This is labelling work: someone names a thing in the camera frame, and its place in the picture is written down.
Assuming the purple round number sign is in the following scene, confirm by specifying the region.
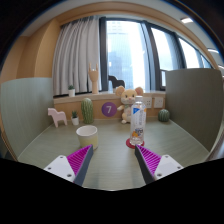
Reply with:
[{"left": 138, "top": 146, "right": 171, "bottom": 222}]
[{"left": 101, "top": 102, "right": 117, "bottom": 117}]

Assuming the pale yellow paper cup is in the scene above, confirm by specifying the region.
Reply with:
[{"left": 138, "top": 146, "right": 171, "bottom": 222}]
[{"left": 76, "top": 125, "right": 98, "bottom": 149}]

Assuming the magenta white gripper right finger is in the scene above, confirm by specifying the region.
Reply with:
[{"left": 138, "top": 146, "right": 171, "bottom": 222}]
[{"left": 135, "top": 145, "right": 183, "bottom": 184}]

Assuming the white wall socket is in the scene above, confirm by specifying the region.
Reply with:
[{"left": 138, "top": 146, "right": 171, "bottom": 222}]
[
  {"left": 154, "top": 97, "right": 164, "bottom": 108},
  {"left": 144, "top": 97, "right": 152, "bottom": 108}
]

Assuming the small potted plant on desk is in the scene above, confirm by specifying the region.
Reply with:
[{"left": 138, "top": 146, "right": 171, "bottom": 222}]
[{"left": 71, "top": 110, "right": 79, "bottom": 126}]

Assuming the wooden hand sculpture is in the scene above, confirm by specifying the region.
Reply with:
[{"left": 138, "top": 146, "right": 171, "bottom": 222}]
[{"left": 88, "top": 68, "right": 99, "bottom": 94}]

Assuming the white wall socket left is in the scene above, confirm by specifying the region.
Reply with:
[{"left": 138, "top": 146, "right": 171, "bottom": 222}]
[{"left": 144, "top": 97, "right": 152, "bottom": 108}]

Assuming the red round coaster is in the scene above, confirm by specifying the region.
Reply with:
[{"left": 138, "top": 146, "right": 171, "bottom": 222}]
[{"left": 126, "top": 138, "right": 145, "bottom": 149}]

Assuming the small potted plant on sill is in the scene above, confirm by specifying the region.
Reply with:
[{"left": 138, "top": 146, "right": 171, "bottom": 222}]
[{"left": 68, "top": 85, "right": 75, "bottom": 97}]

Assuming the black horse figure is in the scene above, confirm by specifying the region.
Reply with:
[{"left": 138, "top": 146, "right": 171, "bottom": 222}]
[{"left": 108, "top": 76, "right": 125, "bottom": 89}]

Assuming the left grey desk partition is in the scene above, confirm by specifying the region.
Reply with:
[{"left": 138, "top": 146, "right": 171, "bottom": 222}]
[{"left": 0, "top": 77, "right": 53, "bottom": 158}]

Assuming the clear plastic water bottle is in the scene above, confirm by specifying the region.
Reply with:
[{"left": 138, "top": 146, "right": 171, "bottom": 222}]
[{"left": 130, "top": 96, "right": 147, "bottom": 145}]

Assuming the grey desk partition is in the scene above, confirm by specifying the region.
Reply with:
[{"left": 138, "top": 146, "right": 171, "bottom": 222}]
[
  {"left": 166, "top": 68, "right": 224, "bottom": 151},
  {"left": 0, "top": 77, "right": 53, "bottom": 158}
]

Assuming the grey curtain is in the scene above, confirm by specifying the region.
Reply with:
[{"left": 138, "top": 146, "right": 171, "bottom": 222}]
[{"left": 52, "top": 16, "right": 100, "bottom": 95}]

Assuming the tall green cactus figure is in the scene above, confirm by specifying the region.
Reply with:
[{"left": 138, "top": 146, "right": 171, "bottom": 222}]
[{"left": 81, "top": 98, "right": 94, "bottom": 124}]

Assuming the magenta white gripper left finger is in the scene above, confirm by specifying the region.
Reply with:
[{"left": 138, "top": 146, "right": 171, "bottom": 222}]
[{"left": 44, "top": 145, "right": 93, "bottom": 186}]

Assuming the plush mouse toy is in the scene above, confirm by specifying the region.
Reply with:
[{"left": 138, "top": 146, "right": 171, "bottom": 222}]
[{"left": 115, "top": 86, "right": 143, "bottom": 124}]

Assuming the pink wooden horse figure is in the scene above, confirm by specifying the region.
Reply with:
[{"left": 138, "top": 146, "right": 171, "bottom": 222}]
[{"left": 48, "top": 108, "right": 67, "bottom": 126}]

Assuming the white wall socket right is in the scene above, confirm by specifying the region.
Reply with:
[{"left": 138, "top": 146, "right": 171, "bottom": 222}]
[{"left": 154, "top": 97, "right": 164, "bottom": 108}]

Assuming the right grey desk partition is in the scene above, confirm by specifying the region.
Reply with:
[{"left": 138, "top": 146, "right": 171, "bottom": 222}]
[{"left": 166, "top": 68, "right": 224, "bottom": 151}]

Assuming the round green cactus figure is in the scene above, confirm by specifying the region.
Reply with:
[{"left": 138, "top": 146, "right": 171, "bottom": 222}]
[{"left": 158, "top": 109, "right": 170, "bottom": 122}]

